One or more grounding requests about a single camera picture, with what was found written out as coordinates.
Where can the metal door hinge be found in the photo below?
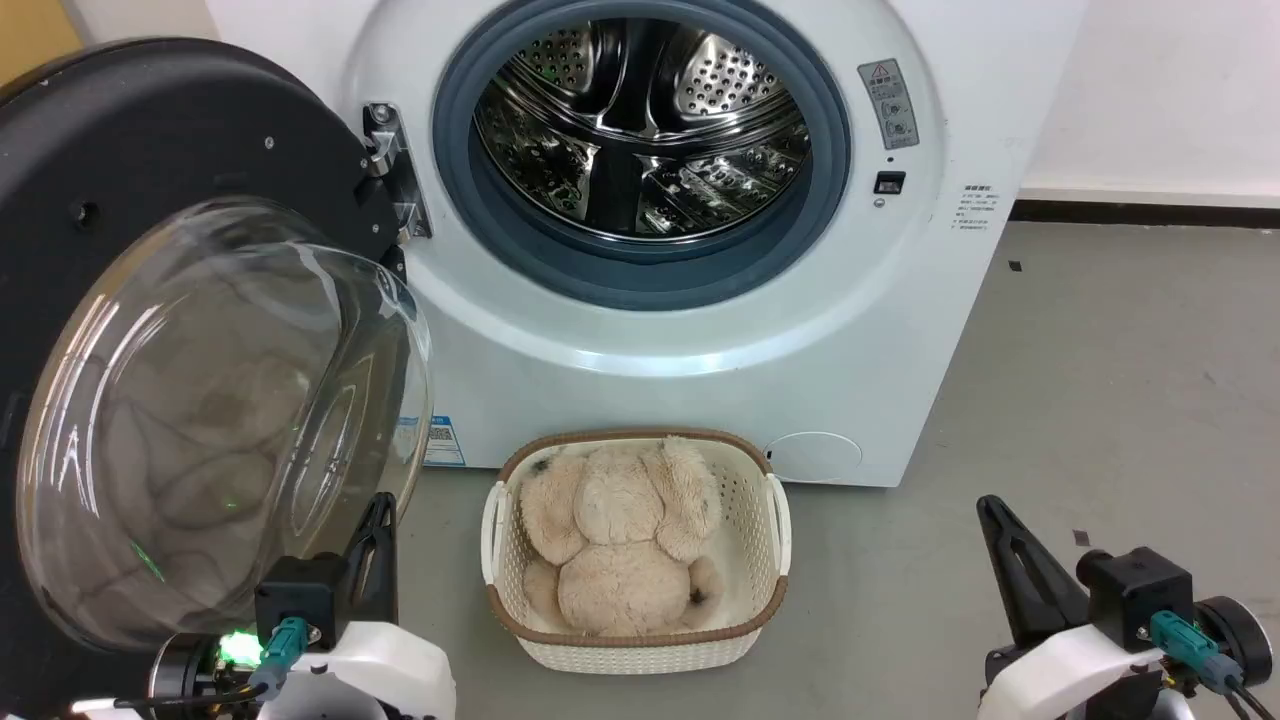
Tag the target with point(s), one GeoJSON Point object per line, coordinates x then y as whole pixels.
{"type": "Point", "coordinates": [392, 170]}

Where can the black washer door glass bowl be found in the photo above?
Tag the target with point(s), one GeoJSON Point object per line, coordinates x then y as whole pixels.
{"type": "Point", "coordinates": [150, 130]}

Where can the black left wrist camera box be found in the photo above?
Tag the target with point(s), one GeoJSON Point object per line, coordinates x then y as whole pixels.
{"type": "Point", "coordinates": [300, 595]}

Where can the white woven laundry basket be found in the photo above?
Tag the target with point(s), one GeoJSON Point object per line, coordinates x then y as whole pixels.
{"type": "Point", "coordinates": [640, 650]}

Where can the stainless steel washer drum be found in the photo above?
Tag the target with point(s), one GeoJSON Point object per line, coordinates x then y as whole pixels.
{"type": "Point", "coordinates": [640, 130]}

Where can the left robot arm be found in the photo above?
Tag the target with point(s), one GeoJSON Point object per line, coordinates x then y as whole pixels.
{"type": "Point", "coordinates": [180, 668]}

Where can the grey warning sticker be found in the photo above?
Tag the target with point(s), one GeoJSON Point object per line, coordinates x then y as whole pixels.
{"type": "Point", "coordinates": [889, 104]}

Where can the blue energy label sticker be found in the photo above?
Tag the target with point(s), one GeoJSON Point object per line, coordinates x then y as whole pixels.
{"type": "Point", "coordinates": [443, 442]}

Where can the yellow wooden panel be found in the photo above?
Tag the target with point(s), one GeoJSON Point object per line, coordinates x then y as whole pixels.
{"type": "Point", "coordinates": [35, 35]}

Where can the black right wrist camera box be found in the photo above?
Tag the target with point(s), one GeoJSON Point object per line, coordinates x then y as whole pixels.
{"type": "Point", "coordinates": [1140, 590]}

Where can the white front-load washing machine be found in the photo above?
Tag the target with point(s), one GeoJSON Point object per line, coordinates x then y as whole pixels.
{"type": "Point", "coordinates": [700, 400]}

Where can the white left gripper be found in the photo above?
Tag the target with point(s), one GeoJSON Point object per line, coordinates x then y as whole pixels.
{"type": "Point", "coordinates": [380, 675]}

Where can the beige plush toy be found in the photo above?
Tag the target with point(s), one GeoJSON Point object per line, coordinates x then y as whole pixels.
{"type": "Point", "coordinates": [620, 560]}

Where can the black door latch slot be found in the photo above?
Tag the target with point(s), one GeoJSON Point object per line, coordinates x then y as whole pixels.
{"type": "Point", "coordinates": [890, 183]}

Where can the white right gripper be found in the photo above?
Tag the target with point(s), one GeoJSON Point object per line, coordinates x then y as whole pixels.
{"type": "Point", "coordinates": [1060, 680]}

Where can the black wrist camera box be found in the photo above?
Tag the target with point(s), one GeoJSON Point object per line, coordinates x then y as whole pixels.
{"type": "Point", "coordinates": [1140, 590]}
{"type": "Point", "coordinates": [300, 595]}

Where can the round filter cover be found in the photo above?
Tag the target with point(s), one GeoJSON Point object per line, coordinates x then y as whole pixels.
{"type": "Point", "coordinates": [813, 457]}

